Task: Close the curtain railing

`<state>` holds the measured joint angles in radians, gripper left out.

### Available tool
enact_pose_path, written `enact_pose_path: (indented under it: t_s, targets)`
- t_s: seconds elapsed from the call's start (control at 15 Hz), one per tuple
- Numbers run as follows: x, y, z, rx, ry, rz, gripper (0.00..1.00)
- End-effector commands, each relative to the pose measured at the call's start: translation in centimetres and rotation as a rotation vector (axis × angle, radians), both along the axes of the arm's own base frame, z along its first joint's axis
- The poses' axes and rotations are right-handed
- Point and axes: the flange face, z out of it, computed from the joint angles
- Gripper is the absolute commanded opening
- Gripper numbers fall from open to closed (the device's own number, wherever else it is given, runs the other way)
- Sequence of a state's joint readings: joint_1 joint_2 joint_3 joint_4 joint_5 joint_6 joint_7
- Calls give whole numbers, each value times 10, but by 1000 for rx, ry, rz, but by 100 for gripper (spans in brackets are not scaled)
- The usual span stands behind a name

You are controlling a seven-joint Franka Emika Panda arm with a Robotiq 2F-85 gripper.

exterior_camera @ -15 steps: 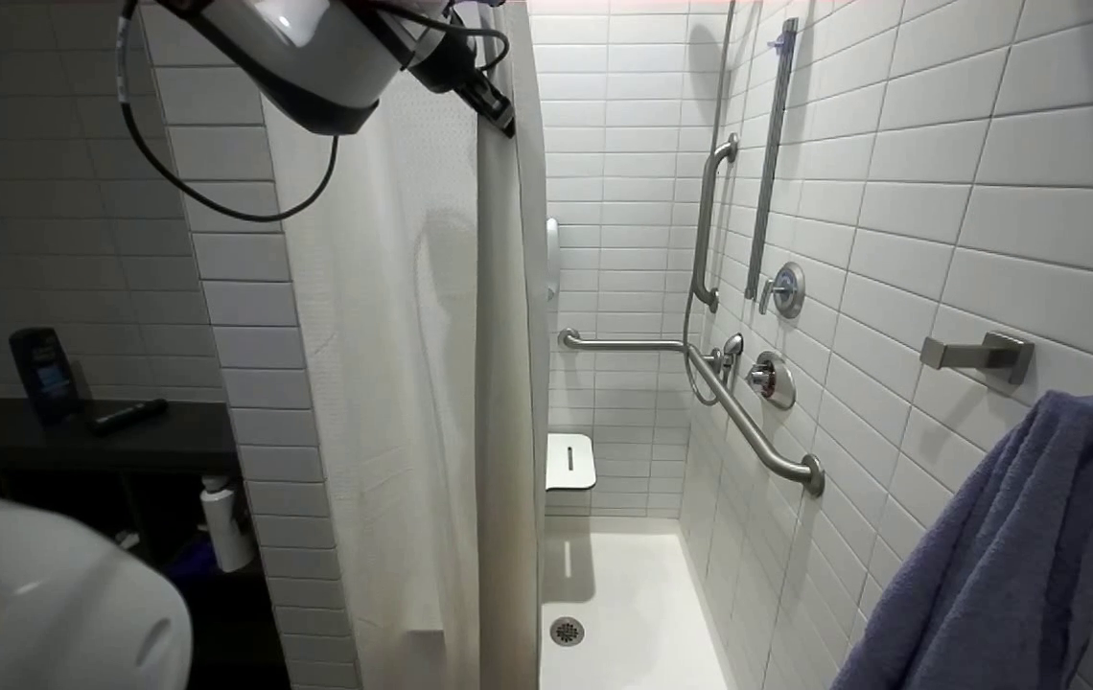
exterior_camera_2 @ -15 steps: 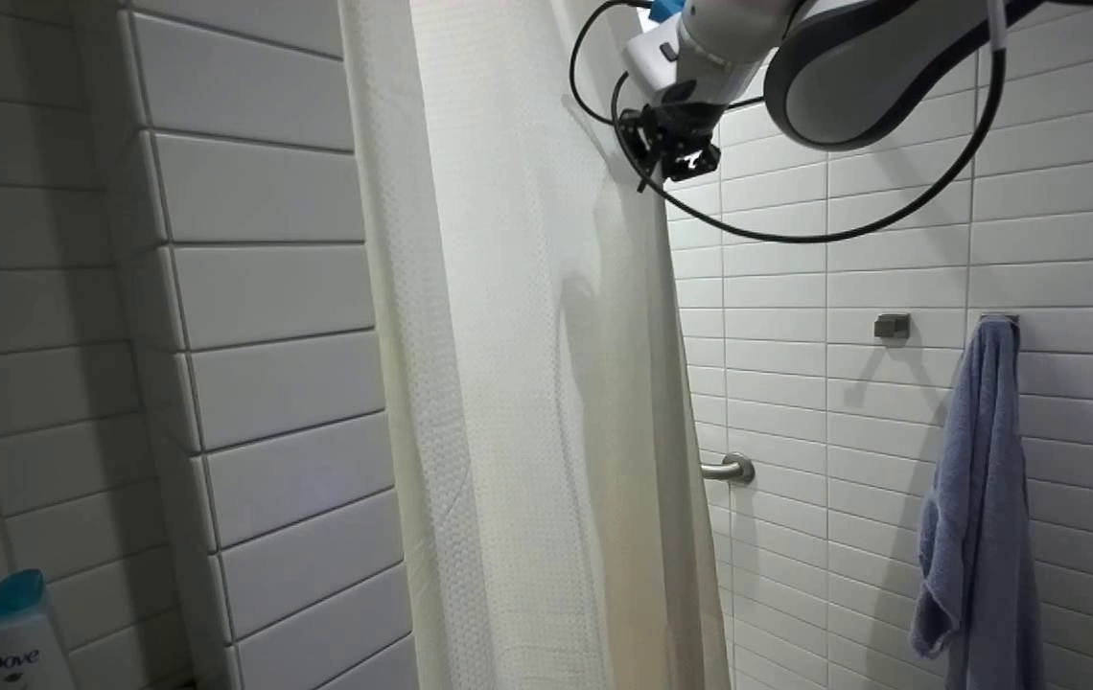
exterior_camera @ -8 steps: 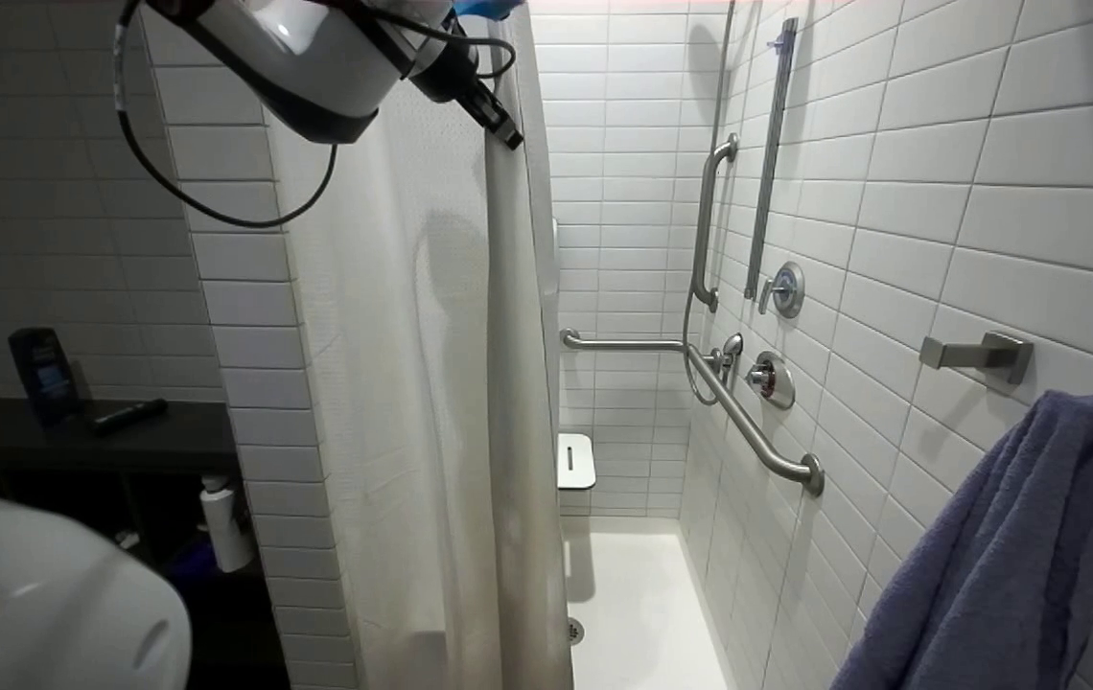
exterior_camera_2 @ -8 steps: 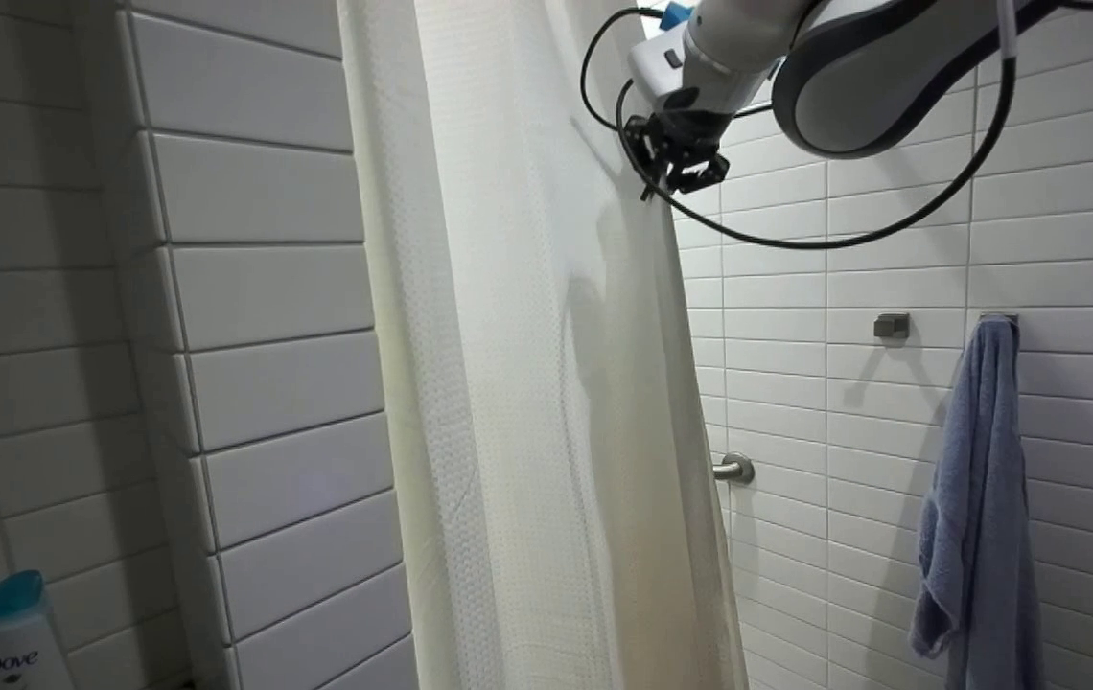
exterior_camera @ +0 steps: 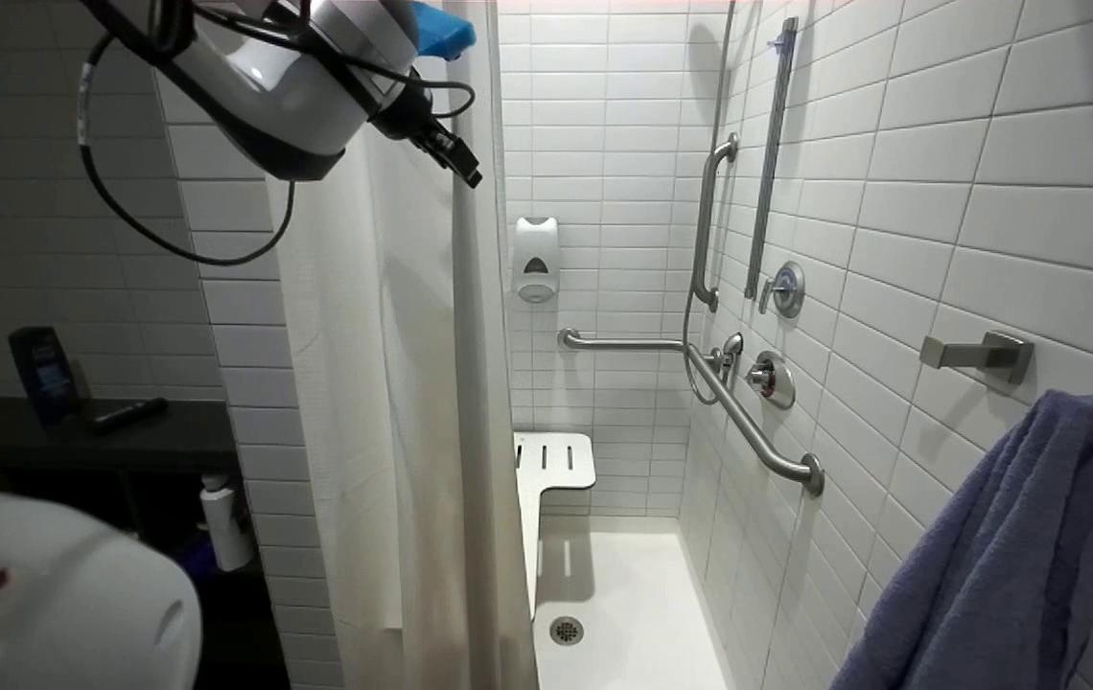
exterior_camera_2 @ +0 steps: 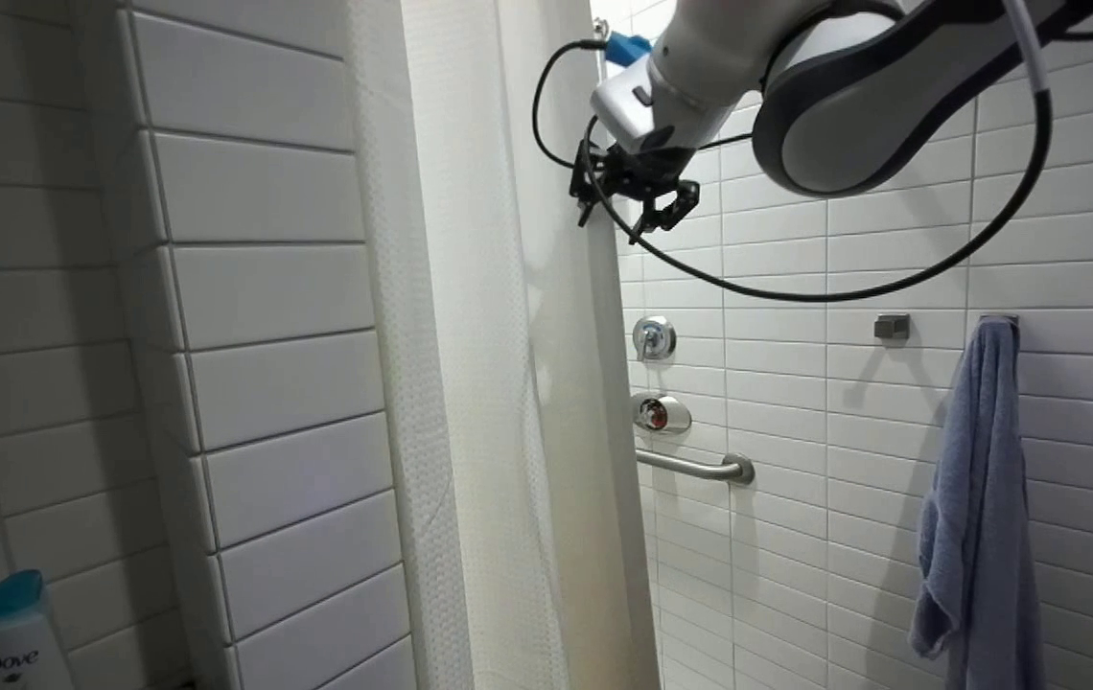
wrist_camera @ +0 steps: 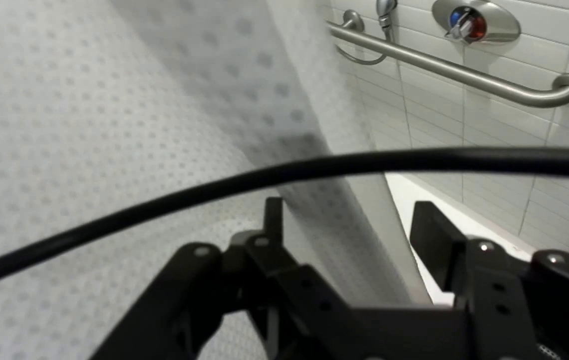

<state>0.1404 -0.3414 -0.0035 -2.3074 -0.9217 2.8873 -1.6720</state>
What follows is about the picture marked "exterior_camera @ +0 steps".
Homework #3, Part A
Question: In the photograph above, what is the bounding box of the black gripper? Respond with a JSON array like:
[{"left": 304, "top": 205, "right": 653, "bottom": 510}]
[{"left": 368, "top": 82, "right": 487, "bottom": 192}]

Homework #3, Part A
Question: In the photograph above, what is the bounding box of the white shower curtain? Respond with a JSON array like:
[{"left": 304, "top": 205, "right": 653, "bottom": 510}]
[{"left": 263, "top": 0, "right": 536, "bottom": 690}]

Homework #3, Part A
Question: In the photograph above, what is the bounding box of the white soap dispenser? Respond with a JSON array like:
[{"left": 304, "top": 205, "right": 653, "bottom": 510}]
[{"left": 509, "top": 210, "right": 565, "bottom": 307}]

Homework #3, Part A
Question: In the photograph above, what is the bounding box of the vertical chrome grab bar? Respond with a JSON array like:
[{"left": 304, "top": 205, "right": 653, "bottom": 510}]
[{"left": 686, "top": 129, "right": 743, "bottom": 313}]

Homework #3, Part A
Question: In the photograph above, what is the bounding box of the chrome shower slide bar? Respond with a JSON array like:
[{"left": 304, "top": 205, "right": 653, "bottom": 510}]
[{"left": 740, "top": 12, "right": 805, "bottom": 307}]

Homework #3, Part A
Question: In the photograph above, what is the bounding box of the white slatted shower seat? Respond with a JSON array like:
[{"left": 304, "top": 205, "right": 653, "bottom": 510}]
[{"left": 509, "top": 428, "right": 602, "bottom": 621}]

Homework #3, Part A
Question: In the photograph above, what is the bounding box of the round chrome shower valve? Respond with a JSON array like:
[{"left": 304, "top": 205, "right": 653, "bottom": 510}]
[{"left": 755, "top": 257, "right": 814, "bottom": 322}]

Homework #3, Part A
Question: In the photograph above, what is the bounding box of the long chrome grab bar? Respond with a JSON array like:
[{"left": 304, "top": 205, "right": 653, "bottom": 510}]
[{"left": 552, "top": 322, "right": 833, "bottom": 501}]

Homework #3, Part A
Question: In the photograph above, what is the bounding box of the black remote control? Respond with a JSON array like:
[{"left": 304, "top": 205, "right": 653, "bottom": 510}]
[{"left": 80, "top": 394, "right": 174, "bottom": 434}]

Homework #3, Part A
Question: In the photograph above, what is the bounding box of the white spray bottle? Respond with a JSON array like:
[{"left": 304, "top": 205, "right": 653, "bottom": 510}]
[{"left": 192, "top": 467, "right": 257, "bottom": 575}]

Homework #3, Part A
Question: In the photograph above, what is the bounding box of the dark bottle on counter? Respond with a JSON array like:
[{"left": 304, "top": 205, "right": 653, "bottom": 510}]
[{"left": 0, "top": 322, "right": 97, "bottom": 425}]

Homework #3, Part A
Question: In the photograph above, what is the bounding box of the round floor drain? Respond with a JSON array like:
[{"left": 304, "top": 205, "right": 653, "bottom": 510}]
[{"left": 546, "top": 609, "right": 592, "bottom": 647}]

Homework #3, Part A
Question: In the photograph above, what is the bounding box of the chrome towel hook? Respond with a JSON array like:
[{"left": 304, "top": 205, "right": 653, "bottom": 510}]
[{"left": 917, "top": 331, "right": 1041, "bottom": 393}]

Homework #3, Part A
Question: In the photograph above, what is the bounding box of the white sink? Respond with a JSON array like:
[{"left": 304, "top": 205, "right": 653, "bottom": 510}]
[{"left": 0, "top": 477, "right": 206, "bottom": 690}]

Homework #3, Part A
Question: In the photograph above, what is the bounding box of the blue towel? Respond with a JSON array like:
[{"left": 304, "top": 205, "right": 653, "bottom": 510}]
[{"left": 827, "top": 382, "right": 1093, "bottom": 690}]

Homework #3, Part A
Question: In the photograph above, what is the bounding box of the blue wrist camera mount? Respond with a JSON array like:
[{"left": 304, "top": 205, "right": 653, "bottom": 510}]
[{"left": 410, "top": 0, "right": 481, "bottom": 67}]

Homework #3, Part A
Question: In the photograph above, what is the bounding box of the chrome shower hose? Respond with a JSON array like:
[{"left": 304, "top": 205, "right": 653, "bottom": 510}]
[{"left": 675, "top": 0, "right": 743, "bottom": 414}]

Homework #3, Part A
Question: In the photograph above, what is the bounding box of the small chrome hose outlet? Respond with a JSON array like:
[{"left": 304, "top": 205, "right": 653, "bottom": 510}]
[{"left": 702, "top": 331, "right": 753, "bottom": 393}]

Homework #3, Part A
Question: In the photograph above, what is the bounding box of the black cable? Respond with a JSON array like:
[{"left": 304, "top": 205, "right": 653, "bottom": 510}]
[{"left": 73, "top": 9, "right": 483, "bottom": 274}]

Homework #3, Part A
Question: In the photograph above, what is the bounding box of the chrome diverter handle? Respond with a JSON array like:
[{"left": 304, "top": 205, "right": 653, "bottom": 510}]
[{"left": 740, "top": 350, "right": 800, "bottom": 414}]

